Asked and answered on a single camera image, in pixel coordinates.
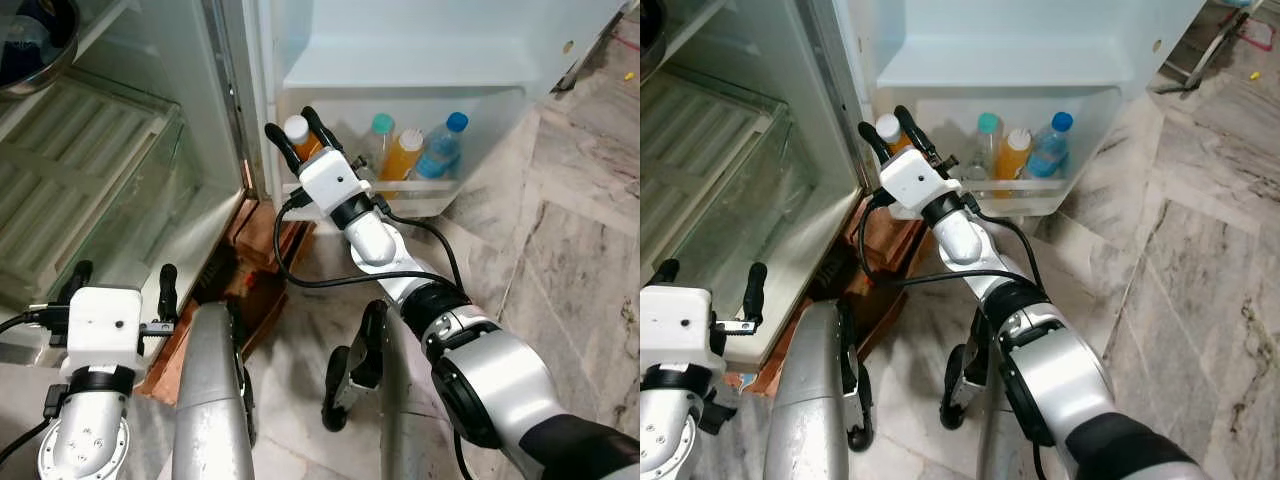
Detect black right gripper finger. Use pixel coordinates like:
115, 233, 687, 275
265, 122, 304, 177
895, 105, 941, 156
859, 121, 896, 171
303, 106, 346, 154

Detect orange juice bottle white cap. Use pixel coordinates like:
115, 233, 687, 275
380, 128, 426, 196
283, 114, 323, 163
875, 113, 913, 159
995, 128, 1033, 196

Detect white ribbed fridge shelf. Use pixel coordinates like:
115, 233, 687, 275
0, 75, 181, 301
640, 68, 791, 266

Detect fridge door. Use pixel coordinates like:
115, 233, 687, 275
245, 0, 633, 221
840, 0, 1211, 219

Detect silver grey fridge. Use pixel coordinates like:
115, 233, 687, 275
640, 0, 871, 366
0, 0, 271, 366

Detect clear bottle teal cap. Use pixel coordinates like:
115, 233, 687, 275
365, 113, 396, 179
970, 112, 1001, 181

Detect clear crisper drawer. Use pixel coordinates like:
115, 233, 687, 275
660, 100, 861, 301
45, 105, 246, 306

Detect water bottle blue cap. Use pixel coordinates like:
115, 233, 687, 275
1025, 111, 1076, 181
415, 112, 469, 181

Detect silver left robot leg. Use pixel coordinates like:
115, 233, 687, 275
172, 303, 256, 480
765, 300, 871, 480

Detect silver robot leg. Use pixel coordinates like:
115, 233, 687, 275
940, 305, 1051, 480
322, 300, 461, 480
765, 300, 871, 480
172, 303, 256, 480

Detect white door shelf bin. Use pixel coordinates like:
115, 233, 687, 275
880, 85, 1121, 216
275, 85, 528, 219

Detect steel bowl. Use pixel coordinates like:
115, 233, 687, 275
0, 0, 81, 98
640, 0, 669, 56

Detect silver right robot leg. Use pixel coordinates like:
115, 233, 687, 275
322, 300, 461, 480
940, 305, 1051, 480

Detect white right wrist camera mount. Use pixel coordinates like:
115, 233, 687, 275
880, 148, 963, 216
298, 150, 363, 213

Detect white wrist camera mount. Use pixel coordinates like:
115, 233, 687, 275
640, 285, 714, 368
68, 287, 144, 371
298, 150, 363, 213
880, 148, 963, 216

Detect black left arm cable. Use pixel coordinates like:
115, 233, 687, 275
0, 308, 71, 466

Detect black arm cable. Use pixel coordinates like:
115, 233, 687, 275
858, 192, 1046, 480
273, 195, 471, 480
0, 308, 71, 466

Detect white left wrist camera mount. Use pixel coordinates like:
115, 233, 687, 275
68, 287, 144, 371
640, 285, 714, 368

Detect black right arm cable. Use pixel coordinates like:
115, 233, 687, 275
273, 195, 471, 480
858, 192, 1046, 480

